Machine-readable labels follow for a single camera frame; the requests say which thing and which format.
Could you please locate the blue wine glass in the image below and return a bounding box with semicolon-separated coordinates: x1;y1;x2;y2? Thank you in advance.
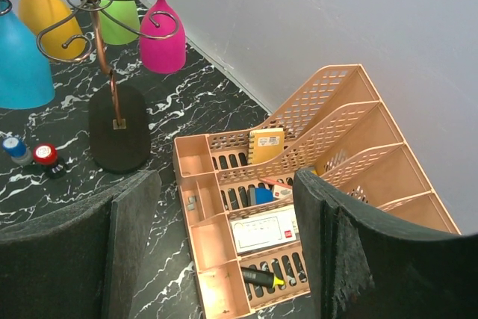
1;0;55;109

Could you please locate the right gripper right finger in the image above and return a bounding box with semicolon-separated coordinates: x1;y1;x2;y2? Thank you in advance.
293;170;477;318

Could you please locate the red capped small bottle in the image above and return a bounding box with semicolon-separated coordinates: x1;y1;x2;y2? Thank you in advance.
33;143;67;179

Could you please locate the metal wine glass rack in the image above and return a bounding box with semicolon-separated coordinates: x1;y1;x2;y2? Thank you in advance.
0;0;187;175

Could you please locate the green wine glass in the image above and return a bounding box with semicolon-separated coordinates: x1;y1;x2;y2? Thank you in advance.
99;1;140;46

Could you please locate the magenta wine glass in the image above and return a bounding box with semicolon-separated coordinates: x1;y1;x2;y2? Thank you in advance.
139;0;186;74

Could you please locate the orange wine glass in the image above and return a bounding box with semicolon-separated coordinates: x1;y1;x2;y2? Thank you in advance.
18;0;87;61

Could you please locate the blue eraser block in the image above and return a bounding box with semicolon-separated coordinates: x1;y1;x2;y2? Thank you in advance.
247;187;274;206

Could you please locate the blue capped small bottle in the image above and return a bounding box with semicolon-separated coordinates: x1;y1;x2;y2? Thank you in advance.
1;137;34;167

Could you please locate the yellow black highlighter pen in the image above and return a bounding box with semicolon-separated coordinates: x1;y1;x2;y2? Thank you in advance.
240;267;285;288

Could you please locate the pink desk file organizer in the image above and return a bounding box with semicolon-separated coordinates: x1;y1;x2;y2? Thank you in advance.
173;64;460;318

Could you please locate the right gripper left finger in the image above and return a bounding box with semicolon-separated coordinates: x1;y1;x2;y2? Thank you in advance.
1;170;161;318

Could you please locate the yellow spiral notebook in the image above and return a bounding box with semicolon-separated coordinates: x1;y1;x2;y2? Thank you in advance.
247;127;285;165

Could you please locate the white card box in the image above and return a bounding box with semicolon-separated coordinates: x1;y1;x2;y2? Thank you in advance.
230;212;298;255

